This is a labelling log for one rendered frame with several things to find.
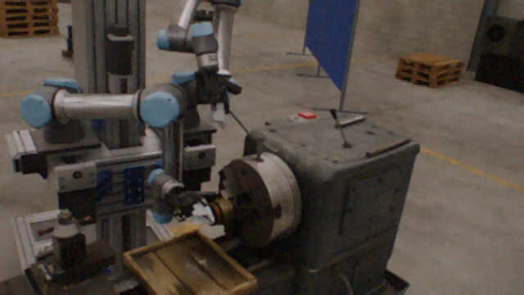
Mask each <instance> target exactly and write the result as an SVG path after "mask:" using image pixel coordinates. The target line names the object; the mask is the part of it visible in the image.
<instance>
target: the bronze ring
mask: <svg viewBox="0 0 524 295"><path fill-rule="evenodd" d="M207 204H208V207H209V208H210V211H212V213H213V216H214V218H215V223H214V224H212V225H209V226H211V227H213V226H217V225H219V226H221V225H229V224H231V223H232V221H233V208H232V206H233V205H236V204H235V202H234V201H233V200H231V199H227V198H226V197H220V198H219V199H217V200H214V201H211V202H210V203H207Z"/></svg>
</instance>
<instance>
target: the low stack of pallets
mask: <svg viewBox="0 0 524 295"><path fill-rule="evenodd" d="M463 62H464V61H462V60H458V59H452V58H449V57H443V56H438V55H435V54H431V53H423V54H416V55H409V56H402V57H400V61H399V63H397V65H398V66H397V70H396V73H395V78H396V79H405V78H409V77H411V78H412V79H411V81H410V82H411V83H419V82H423V81H427V82H430V84H429V88H430V89H438V88H440V87H444V86H447V85H451V84H456V83H459V79H460V78H459V77H460V75H461V73H462V69H463V65H464V64H463ZM454 63H457V65H456V66H453V65H452V64H454ZM451 71H452V72H454V74H451V73H450V72H451ZM402 75H403V76H402ZM448 79H453V81H450V82H448ZM438 81H440V84H438V85H436V82H438Z"/></svg>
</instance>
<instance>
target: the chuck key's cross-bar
mask: <svg viewBox="0 0 524 295"><path fill-rule="evenodd" d="M229 113H230V114H231V115H232V117H233V118H234V119H235V120H236V121H237V123H238V124H239V125H240V126H241V127H242V128H243V129H244V130H245V131H246V133H247V134H248V135H250V136H251V137H252V139H253V140H254V141H256V142H257V137H256V136H254V135H253V133H252V132H251V131H250V130H248V128H247V127H246V126H245V125H244V124H243V123H242V122H241V121H240V120H239V119H238V118H237V116H236V115H235V114H234V113H233V111H232V110H231V109H230V108H229ZM260 145H262V146H263V147H265V148H267V149H268V150H270V151H271V152H272V153H274V154H275V155H278V151H276V150H274V149H273V148H271V147H270V146H269V145H267V144H265V143H263V142H261V143H260Z"/></svg>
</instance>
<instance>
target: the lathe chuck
mask: <svg viewBox="0 0 524 295"><path fill-rule="evenodd" d="M256 158H257V154H255V155H250V156H246V157H240V158H237V159H233V160H231V163H232V166H233V169H234V171H235V175H236V176H237V180H238V183H239V184H240V187H241V189H242V191H244V192H246V193H244V194H242V195H240V196H239V197H235V198H233V199H231V200H233V201H234V202H235V204H238V203H241V202H246V201H248V200H252V201H253V202H258V203H261V204H264V205H266V206H270V207H272V208H275V207H276V205H277V204H278V205H279V212H280V216H279V217H278V218H279V219H276V218H275V219H272V218H269V219H267V220H263V221H258V220H255V219H250V220H244V219H243V221H242V225H241V228H240V230H239V233H238V236H237V239H238V240H239V241H241V242H242V243H244V244H245V245H247V246H249V247H263V246H264V245H267V244H269V243H272V242H275V241H277V240H279V239H281V238H283V237H286V236H287V234H288V233H289V232H290V230H291V227H292V225H293V221H294V216H295V203H294V197H293V194H292V190H291V186H290V184H289V182H288V180H287V177H286V176H285V175H284V173H283V170H281V169H280V167H279V166H278V165H277V164H276V163H275V162H274V161H273V160H271V159H270V158H268V157H267V156H264V155H261V158H260V159H262V160H263V161H262V162H258V161H254V159H256ZM279 235H281V237H280V238H278V239H276V240H274V239H275V238H276V237H277V236H279ZM273 240H274V241H273Z"/></svg>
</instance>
